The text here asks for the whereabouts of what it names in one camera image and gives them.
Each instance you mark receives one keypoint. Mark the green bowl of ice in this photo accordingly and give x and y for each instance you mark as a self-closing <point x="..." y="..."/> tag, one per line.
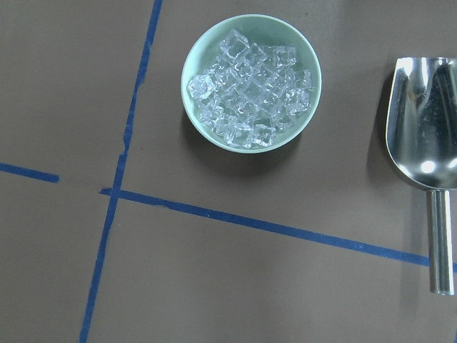
<point x="262" y="29"/>

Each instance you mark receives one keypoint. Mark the steel ice scoop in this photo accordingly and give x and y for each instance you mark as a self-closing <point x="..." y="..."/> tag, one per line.
<point x="421" y="142"/>

